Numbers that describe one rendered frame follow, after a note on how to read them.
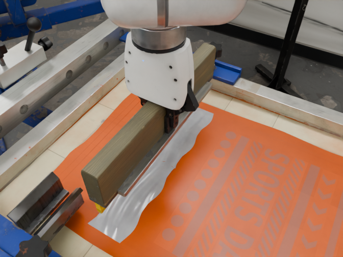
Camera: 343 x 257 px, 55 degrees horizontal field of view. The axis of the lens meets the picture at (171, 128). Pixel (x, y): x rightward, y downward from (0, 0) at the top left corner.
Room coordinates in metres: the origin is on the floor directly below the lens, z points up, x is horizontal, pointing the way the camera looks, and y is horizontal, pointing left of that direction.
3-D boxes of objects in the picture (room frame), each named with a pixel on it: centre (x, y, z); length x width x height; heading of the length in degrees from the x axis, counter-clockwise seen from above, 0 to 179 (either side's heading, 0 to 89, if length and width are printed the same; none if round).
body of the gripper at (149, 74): (0.40, 0.02, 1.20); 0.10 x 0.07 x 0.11; 59
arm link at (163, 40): (0.40, 0.02, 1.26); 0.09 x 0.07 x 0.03; 59
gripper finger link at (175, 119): (0.38, -0.01, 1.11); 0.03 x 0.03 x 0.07; 59
